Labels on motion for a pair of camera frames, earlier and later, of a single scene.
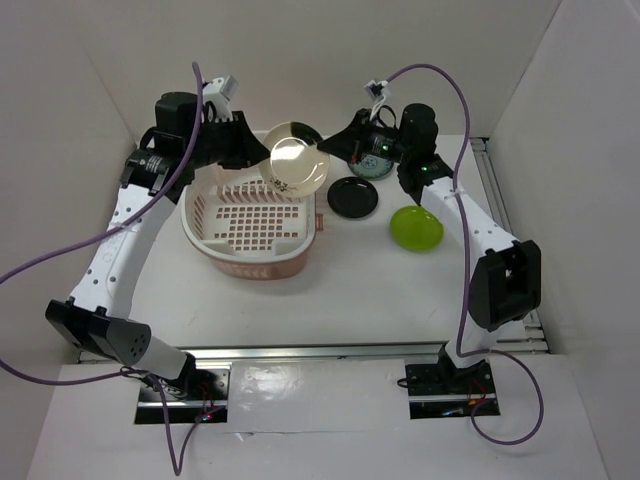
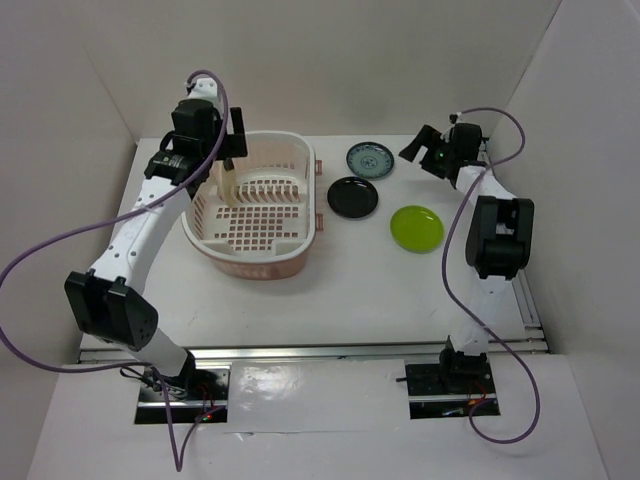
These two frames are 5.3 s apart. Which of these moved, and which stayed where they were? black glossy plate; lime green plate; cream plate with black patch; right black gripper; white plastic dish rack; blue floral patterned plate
Moved: right black gripper; cream plate with black patch
Stayed: black glossy plate; blue floral patterned plate; white plastic dish rack; lime green plate
